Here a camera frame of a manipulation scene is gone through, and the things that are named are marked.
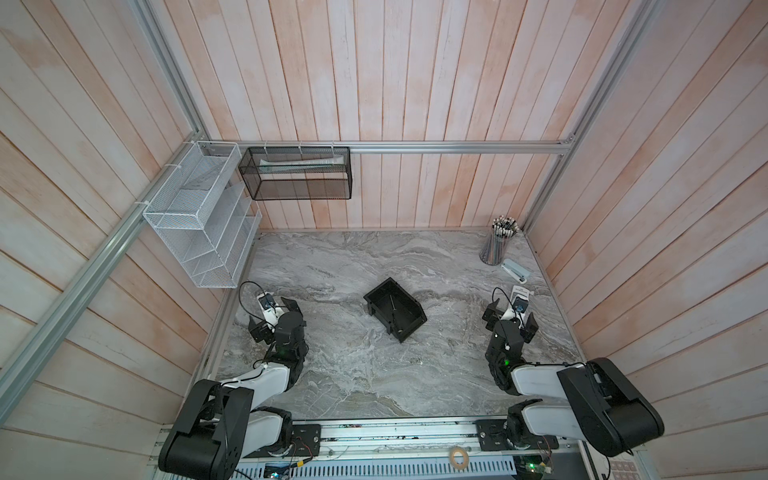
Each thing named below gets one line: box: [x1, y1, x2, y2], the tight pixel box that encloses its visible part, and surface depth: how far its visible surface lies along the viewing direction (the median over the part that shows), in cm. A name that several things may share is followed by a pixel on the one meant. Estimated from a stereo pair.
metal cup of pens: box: [479, 215, 520, 266], surface depth 103 cm
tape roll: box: [449, 446, 469, 470], surface depth 73 cm
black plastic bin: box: [363, 277, 428, 343], surface depth 97 cm
